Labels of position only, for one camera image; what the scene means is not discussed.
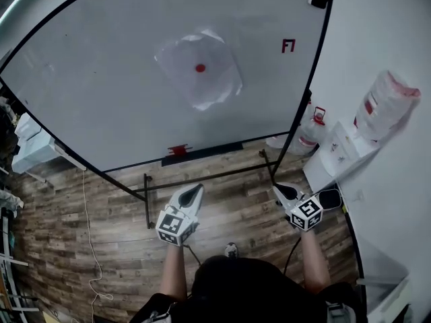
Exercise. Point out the metal rack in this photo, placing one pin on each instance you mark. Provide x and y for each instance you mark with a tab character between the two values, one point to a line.
10	274

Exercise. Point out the round red magnet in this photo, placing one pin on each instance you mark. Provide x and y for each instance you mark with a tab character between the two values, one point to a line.
200	68

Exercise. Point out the person's left forearm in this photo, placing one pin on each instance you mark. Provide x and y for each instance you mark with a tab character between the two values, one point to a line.
173	271

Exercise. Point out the person's right forearm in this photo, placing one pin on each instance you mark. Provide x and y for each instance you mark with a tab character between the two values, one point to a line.
313	261

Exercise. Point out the red clip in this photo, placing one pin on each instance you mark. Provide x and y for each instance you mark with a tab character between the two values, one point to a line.
178	150

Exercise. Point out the white storage box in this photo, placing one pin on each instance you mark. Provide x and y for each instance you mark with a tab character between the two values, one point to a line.
32	146

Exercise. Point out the white water dispenser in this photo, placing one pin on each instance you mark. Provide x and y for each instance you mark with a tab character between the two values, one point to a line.
340	153

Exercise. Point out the person's black shirt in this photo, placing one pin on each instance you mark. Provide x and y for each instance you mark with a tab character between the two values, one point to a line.
242	291

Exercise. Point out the black square pad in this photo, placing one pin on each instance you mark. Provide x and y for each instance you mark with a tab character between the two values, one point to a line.
330	198

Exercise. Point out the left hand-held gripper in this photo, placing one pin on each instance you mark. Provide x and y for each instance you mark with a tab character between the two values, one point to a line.
171	225

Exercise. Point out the white sheet of paper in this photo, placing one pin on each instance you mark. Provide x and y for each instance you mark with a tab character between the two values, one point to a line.
188	79

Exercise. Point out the red angular mark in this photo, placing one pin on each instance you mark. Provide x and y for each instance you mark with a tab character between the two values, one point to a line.
285	45

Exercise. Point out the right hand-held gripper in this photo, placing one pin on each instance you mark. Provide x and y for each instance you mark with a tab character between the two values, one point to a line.
306	212

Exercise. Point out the clear water jug red cap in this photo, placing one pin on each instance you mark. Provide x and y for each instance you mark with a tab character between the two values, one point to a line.
311	133

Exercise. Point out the white whiteboard with black frame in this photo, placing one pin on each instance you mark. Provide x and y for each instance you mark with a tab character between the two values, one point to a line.
101	79

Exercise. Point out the person's shoe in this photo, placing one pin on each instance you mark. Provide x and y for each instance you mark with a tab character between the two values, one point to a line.
231	249

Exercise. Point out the black whiteboard tray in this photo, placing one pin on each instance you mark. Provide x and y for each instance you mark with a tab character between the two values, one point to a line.
215	150

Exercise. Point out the water bottle in plastic bag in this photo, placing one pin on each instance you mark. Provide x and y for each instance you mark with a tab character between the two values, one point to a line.
384	106

